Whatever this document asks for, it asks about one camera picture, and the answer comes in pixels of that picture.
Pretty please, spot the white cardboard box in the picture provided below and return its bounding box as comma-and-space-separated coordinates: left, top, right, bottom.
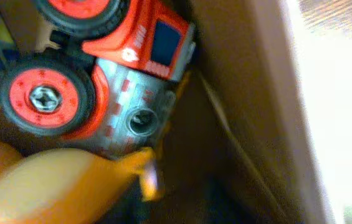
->
148, 1, 352, 223

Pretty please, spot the yellow toy figure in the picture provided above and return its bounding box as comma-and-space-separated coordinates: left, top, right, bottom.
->
0, 142, 159, 223

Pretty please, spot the red toy monster truck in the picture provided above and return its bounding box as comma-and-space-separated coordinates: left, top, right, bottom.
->
0, 0, 196, 159

